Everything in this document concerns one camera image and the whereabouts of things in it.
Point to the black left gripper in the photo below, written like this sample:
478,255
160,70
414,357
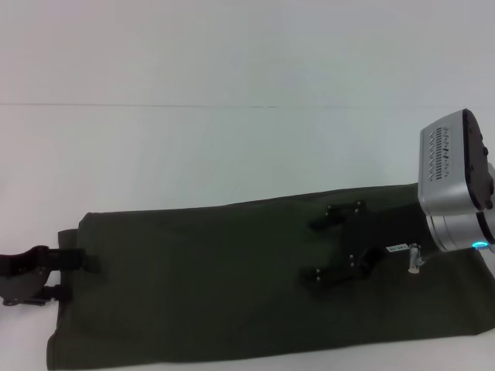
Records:
21,276

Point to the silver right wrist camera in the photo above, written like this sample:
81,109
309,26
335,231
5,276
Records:
448,162

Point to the dark green shirt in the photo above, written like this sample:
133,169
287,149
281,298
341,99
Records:
193,290

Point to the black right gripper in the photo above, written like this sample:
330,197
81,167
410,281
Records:
383,232

